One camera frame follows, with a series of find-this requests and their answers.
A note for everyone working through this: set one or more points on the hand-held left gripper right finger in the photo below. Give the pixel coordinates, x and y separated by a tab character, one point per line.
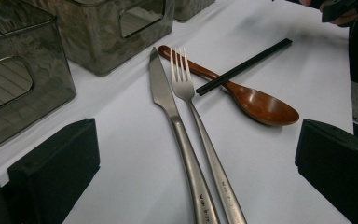
341	168

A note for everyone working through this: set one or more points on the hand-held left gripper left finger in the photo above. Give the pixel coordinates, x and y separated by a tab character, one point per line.
56	168

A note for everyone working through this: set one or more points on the smoky clear plastic bin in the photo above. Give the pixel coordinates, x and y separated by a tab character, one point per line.
93	40
192	7
18	102

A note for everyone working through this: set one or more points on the brown wooden spoon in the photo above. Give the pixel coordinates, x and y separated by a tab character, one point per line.
261	105

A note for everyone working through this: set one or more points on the black chopstick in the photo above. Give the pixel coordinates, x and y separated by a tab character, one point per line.
243	64
245	68

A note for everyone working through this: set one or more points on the steel table knife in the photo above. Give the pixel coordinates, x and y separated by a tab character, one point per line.
163	90

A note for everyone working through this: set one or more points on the steel fork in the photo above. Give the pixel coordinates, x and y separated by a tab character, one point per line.
185	88

